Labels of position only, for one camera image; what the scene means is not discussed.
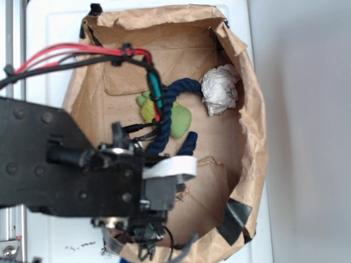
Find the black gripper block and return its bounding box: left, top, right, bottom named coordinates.
left=11, top=100, right=189, bottom=260

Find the green plush toy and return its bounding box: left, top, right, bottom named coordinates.
left=137, top=91, right=192, bottom=139

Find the brown paper bag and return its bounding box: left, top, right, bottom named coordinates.
left=63, top=5, right=268, bottom=262

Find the crumpled white paper ball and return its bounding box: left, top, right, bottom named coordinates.
left=201, top=64, right=240, bottom=116

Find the red and black wire bundle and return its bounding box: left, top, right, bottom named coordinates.
left=0, top=42, right=165, bottom=138

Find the white ribbon cable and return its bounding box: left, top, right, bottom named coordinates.
left=142, top=156, right=197, bottom=180

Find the dark blue rope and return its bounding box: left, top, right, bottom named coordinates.
left=145, top=78, right=203, bottom=157

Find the aluminium frame rail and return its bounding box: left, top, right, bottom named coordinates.
left=0, top=0, right=27, bottom=263

